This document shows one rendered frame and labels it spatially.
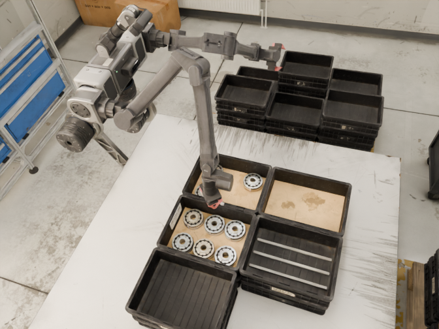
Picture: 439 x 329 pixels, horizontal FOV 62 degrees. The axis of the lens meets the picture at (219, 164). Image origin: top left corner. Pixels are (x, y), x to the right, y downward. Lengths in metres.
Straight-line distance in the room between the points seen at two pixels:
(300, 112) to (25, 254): 2.36
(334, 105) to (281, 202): 1.22
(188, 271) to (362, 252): 0.87
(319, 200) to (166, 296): 0.88
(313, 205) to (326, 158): 0.45
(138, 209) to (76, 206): 1.14
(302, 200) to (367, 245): 0.39
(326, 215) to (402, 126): 1.87
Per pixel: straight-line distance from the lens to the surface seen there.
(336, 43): 4.44
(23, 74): 3.39
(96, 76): 1.63
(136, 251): 2.01
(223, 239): 1.81
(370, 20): 4.55
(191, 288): 1.74
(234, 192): 1.94
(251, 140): 2.34
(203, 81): 1.31
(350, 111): 2.90
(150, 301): 1.76
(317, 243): 1.83
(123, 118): 1.49
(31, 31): 3.43
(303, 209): 1.90
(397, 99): 3.86
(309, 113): 2.99
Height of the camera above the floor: 2.45
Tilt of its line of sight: 52 degrees down
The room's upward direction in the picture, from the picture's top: 7 degrees counter-clockwise
